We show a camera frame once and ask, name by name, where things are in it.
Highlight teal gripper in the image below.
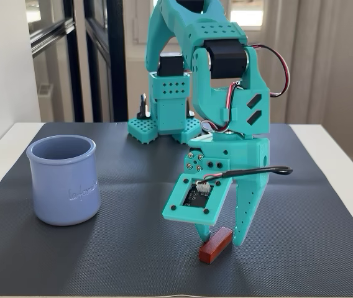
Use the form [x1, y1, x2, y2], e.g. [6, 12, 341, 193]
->
[184, 133, 270, 248]

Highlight red wooden block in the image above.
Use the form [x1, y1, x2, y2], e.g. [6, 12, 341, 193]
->
[198, 227, 234, 265]

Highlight lavender ceramic pot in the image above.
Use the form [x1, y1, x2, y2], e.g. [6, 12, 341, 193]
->
[25, 134, 102, 227]

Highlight dark grey mat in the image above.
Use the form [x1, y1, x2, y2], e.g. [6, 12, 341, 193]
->
[0, 121, 353, 297]

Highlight beige curtain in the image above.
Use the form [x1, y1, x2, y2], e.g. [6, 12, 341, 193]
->
[250, 0, 331, 125]

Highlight black framed glass door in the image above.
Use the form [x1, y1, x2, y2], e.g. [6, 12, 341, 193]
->
[29, 0, 128, 124]

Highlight teal mounted wrist camera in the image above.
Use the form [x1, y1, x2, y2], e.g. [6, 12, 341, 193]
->
[161, 172, 233, 226]

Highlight black camera cable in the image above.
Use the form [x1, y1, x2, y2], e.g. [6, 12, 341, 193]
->
[196, 166, 293, 187]

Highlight red black servo wire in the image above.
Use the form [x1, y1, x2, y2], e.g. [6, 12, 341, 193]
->
[200, 79, 246, 133]
[249, 44, 291, 98]

